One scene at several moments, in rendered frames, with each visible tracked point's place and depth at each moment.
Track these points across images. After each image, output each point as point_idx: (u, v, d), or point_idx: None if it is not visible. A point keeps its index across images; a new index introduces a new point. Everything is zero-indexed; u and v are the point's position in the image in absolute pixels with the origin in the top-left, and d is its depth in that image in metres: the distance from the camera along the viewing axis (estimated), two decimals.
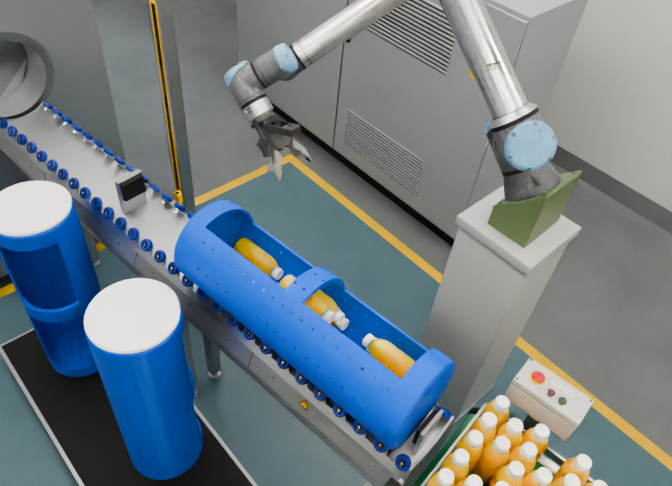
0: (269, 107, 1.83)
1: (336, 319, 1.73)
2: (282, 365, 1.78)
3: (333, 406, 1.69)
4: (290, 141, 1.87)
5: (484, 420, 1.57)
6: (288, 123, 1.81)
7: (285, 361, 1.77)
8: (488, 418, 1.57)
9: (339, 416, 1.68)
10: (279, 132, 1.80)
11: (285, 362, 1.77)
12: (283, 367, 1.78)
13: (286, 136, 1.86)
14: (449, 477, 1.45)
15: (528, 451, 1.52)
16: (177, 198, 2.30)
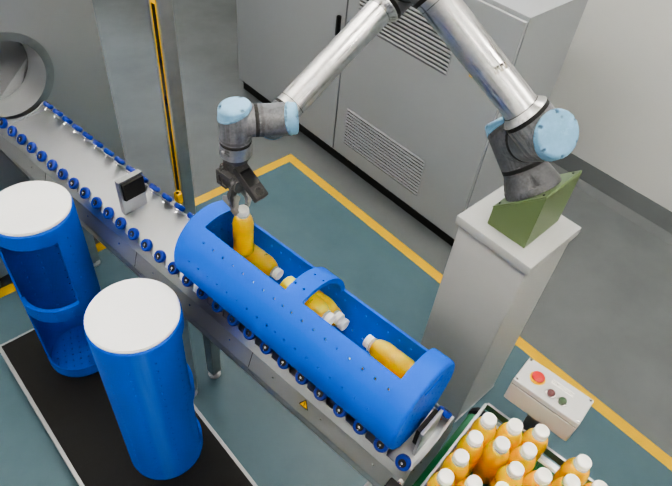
0: (248, 157, 1.66)
1: (336, 319, 1.73)
2: (282, 365, 1.78)
3: (333, 406, 1.69)
4: None
5: (484, 420, 1.57)
6: (258, 183, 1.70)
7: (285, 361, 1.77)
8: (488, 418, 1.57)
9: (339, 416, 1.68)
10: (245, 188, 1.69)
11: (285, 362, 1.77)
12: (283, 367, 1.78)
13: None
14: (449, 477, 1.45)
15: (528, 451, 1.52)
16: (177, 198, 2.30)
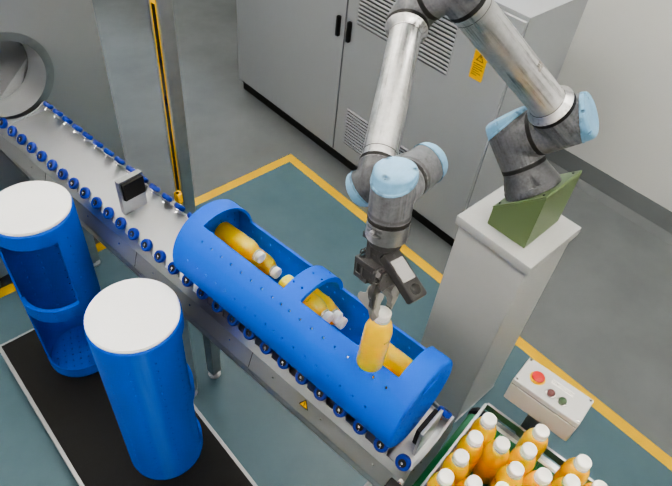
0: (404, 242, 1.22)
1: (334, 318, 1.74)
2: (283, 365, 1.78)
3: (333, 408, 1.69)
4: None
5: (484, 420, 1.57)
6: (414, 277, 1.24)
7: (285, 360, 1.77)
8: (488, 418, 1.57)
9: (341, 416, 1.68)
10: (396, 284, 1.23)
11: (284, 361, 1.77)
12: (284, 367, 1.77)
13: None
14: (449, 477, 1.45)
15: (528, 451, 1.52)
16: (177, 198, 2.30)
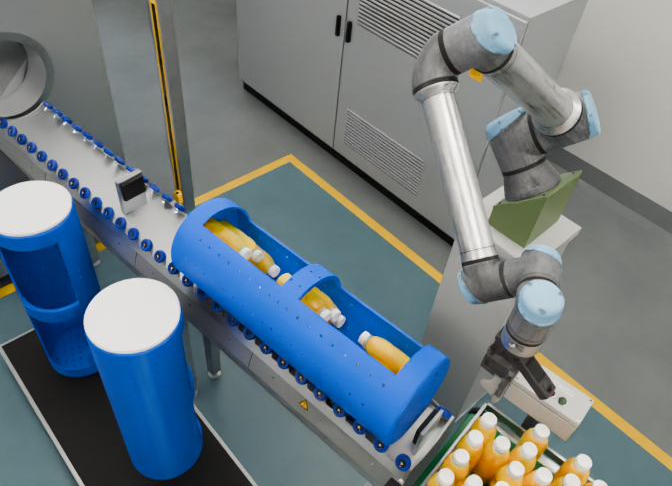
0: (540, 348, 1.33)
1: (332, 316, 1.74)
2: (284, 365, 1.77)
3: (333, 410, 1.69)
4: None
5: (484, 420, 1.57)
6: (545, 375, 1.36)
7: (284, 359, 1.78)
8: (488, 418, 1.57)
9: (343, 415, 1.68)
10: (530, 383, 1.36)
11: (284, 360, 1.78)
12: (286, 366, 1.77)
13: None
14: (449, 477, 1.45)
15: (528, 451, 1.52)
16: (177, 198, 2.30)
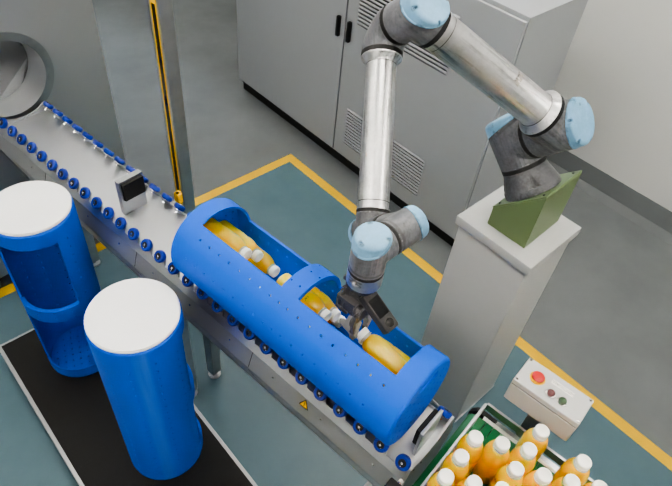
0: (380, 286, 1.46)
1: (332, 316, 1.74)
2: (284, 365, 1.77)
3: (333, 410, 1.69)
4: None
5: None
6: (388, 312, 1.49)
7: (284, 359, 1.78)
8: (359, 332, 1.61)
9: (343, 415, 1.68)
10: (373, 319, 1.49)
11: (284, 360, 1.78)
12: (285, 366, 1.77)
13: None
14: (449, 477, 1.45)
15: (528, 451, 1.52)
16: (177, 198, 2.30)
